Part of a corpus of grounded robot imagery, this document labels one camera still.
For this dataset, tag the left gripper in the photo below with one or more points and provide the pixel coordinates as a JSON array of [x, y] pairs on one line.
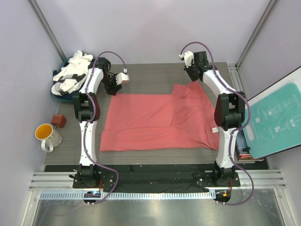
[[113, 90]]

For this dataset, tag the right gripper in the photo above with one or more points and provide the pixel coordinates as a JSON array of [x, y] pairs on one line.
[[193, 78]]

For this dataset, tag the pink t-shirt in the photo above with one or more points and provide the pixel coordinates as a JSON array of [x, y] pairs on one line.
[[182, 119]]

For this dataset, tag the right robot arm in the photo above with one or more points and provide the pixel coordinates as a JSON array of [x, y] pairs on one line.
[[229, 114]]

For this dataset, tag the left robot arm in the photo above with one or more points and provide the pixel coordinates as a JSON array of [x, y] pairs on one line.
[[87, 112]]

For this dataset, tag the white t-shirt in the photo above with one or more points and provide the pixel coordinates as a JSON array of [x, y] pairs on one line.
[[78, 64]]

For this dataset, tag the teal laundry basket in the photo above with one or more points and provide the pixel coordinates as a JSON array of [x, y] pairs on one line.
[[65, 63]]

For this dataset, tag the small red box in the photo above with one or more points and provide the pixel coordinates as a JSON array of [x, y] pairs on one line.
[[58, 121]]

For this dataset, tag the white mug orange inside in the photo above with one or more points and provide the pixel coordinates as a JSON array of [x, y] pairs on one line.
[[49, 137]]

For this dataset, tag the blue patterned book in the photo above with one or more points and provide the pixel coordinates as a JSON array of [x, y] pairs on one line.
[[241, 143]]

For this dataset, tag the black board clip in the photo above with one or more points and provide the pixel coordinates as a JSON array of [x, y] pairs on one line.
[[246, 149]]

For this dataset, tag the teal instruction board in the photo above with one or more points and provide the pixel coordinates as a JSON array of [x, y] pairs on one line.
[[275, 123]]

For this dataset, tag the red book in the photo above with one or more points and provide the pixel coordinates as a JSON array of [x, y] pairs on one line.
[[247, 158]]

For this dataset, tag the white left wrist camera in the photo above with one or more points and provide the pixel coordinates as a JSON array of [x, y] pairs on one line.
[[122, 77]]

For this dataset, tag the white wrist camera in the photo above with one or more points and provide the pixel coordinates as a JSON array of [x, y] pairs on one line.
[[122, 77], [187, 58]]

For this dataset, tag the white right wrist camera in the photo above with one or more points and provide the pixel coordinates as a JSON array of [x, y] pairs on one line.
[[187, 58]]

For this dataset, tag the aluminium frame rail right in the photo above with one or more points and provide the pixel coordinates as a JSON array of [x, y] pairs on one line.
[[236, 78]]

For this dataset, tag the right aluminium corner post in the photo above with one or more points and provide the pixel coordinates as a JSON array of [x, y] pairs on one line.
[[256, 31]]

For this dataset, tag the aluminium corner post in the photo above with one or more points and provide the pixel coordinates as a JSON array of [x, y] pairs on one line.
[[256, 31], [46, 27]]

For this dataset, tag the left aluminium corner post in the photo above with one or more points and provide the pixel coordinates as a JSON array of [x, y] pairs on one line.
[[46, 27]]

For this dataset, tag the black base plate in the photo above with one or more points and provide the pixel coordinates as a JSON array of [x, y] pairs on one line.
[[155, 176]]

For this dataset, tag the aluminium front rail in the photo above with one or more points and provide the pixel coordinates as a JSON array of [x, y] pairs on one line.
[[58, 185]]

